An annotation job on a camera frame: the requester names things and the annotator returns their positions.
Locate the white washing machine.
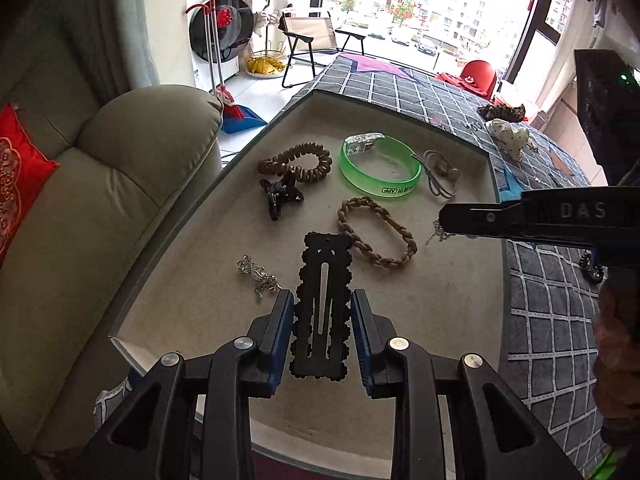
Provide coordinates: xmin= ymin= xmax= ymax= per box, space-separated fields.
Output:
xmin=186 ymin=0 xmax=253 ymax=81

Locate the long black scalloped hair clip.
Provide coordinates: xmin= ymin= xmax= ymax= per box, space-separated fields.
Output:
xmin=289 ymin=231 xmax=355 ymax=383

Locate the thin elastic tie with beads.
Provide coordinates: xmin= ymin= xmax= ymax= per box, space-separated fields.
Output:
xmin=410 ymin=150 xmax=460 ymax=200

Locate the brown spiral hair tie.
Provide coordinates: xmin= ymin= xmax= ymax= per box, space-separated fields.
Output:
xmin=258 ymin=142 xmax=333 ymax=183

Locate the beige folding chair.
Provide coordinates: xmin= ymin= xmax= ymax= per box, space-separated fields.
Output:
xmin=277 ymin=10 xmax=368 ymax=88

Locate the grey tray with beige lining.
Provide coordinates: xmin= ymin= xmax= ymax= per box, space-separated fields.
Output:
xmin=107 ymin=87 xmax=511 ymax=461

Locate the person's right hand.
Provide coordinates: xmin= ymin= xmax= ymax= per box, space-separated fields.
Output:
xmin=592 ymin=280 xmax=640 ymax=451

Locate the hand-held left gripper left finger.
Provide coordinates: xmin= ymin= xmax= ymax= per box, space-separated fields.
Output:
xmin=82 ymin=289 xmax=296 ymax=480

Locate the blue dustpan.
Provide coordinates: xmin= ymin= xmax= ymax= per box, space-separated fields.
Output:
xmin=220 ymin=102 xmax=267 ymax=134

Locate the round wire rack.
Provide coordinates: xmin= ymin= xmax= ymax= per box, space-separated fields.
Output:
xmin=246 ymin=0 xmax=291 ymax=77

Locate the grey curtain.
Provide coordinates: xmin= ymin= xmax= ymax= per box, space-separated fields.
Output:
xmin=115 ymin=0 xmax=190 ymax=92

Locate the beige leather sofa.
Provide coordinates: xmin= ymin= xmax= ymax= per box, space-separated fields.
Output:
xmin=0 ymin=85 xmax=223 ymax=461

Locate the black claw hair clip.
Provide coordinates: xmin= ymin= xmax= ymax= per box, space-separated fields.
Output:
xmin=258 ymin=172 xmax=304 ymax=222

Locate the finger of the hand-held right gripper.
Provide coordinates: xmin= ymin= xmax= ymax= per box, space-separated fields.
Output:
xmin=440 ymin=199 xmax=525 ymax=240

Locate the braided brown hair tie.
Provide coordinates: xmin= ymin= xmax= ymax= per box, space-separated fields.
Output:
xmin=336 ymin=196 xmax=418 ymax=270

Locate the black beaded bracelet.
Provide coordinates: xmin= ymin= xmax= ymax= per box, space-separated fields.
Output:
xmin=580 ymin=252 xmax=606 ymax=283

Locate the red plastic chair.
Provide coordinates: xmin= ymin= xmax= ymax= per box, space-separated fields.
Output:
xmin=459 ymin=59 xmax=498 ymax=96

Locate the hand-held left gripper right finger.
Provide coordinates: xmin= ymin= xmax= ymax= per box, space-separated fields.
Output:
xmin=350 ymin=288 xmax=583 ymax=480

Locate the silver chain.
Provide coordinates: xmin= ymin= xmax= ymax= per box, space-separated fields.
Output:
xmin=425 ymin=217 xmax=453 ymax=247
xmin=236 ymin=255 xmax=282 ymax=297

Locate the red embroidered cushion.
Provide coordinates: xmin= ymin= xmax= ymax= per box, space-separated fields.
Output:
xmin=0 ymin=102 xmax=60 ymax=266

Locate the leopard print scrunchie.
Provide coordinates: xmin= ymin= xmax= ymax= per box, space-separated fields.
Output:
xmin=477 ymin=102 xmax=528 ymax=123

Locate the green translucent bracelet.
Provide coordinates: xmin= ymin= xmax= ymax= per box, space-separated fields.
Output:
xmin=341 ymin=131 xmax=423 ymax=201

